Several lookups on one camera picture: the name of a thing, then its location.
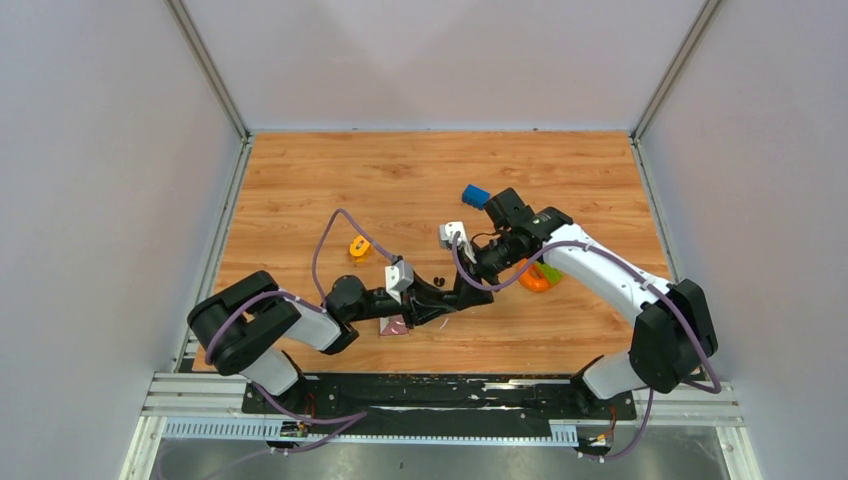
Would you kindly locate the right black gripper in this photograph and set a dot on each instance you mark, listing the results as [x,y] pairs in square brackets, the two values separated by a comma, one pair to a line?
[470,296]

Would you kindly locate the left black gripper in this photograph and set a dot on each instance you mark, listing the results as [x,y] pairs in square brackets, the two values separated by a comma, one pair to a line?
[414,298]

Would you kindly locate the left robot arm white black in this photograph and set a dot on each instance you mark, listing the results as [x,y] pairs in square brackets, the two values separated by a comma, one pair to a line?
[239,326]

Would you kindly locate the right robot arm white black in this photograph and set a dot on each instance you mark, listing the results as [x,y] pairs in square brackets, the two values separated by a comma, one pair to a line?
[672,329]

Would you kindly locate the red playing card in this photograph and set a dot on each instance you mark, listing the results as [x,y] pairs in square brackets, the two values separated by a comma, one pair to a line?
[392,326]

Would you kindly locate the green toy brick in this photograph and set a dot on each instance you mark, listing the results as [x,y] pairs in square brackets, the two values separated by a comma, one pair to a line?
[553,275]

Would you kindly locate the yellow traffic light toy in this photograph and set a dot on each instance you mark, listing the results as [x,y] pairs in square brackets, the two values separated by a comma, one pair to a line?
[360,248]

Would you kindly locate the blue toy brick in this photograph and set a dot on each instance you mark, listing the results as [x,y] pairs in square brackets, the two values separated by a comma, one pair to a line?
[475,196]

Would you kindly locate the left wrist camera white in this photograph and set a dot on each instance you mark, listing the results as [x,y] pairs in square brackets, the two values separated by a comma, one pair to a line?
[398,278]

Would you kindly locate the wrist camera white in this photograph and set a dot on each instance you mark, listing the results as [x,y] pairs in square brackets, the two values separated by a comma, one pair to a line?
[398,278]
[453,235]

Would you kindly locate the orange ring toy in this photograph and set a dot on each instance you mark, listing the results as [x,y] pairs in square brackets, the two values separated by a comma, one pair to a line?
[534,278]

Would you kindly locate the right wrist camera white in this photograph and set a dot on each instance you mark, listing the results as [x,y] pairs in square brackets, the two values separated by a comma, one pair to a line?
[453,235]

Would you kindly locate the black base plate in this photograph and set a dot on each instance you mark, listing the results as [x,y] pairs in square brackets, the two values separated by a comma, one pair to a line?
[452,405]

